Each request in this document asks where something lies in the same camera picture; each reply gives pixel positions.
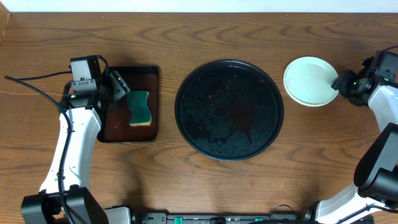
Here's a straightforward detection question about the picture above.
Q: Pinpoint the round black tray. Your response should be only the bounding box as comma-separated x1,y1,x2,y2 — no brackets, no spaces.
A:
174,60,284,161

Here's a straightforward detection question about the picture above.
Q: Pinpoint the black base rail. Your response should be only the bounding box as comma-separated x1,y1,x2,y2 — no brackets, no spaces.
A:
131,213,315,224

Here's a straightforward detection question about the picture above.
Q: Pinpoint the rectangular dark brown tray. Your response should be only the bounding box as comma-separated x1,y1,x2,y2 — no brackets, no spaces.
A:
97,66,159,143

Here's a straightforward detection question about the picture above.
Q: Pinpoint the green yellow sponge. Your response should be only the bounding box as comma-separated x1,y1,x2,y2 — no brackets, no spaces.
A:
127,91,152,126

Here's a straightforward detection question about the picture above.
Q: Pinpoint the left black cable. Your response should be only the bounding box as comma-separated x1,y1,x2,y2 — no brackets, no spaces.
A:
3,55,109,224

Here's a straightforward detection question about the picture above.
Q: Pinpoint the yellow plate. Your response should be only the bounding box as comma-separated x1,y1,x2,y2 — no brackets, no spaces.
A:
285,86,338,107

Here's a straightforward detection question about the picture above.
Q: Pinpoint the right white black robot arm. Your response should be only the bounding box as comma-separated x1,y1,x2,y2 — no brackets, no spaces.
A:
305,69,397,223

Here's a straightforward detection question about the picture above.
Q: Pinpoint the light blue plate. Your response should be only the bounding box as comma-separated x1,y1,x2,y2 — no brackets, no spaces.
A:
283,57,338,91

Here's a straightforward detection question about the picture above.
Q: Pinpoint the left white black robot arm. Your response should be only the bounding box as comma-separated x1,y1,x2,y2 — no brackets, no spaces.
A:
21,72,132,223

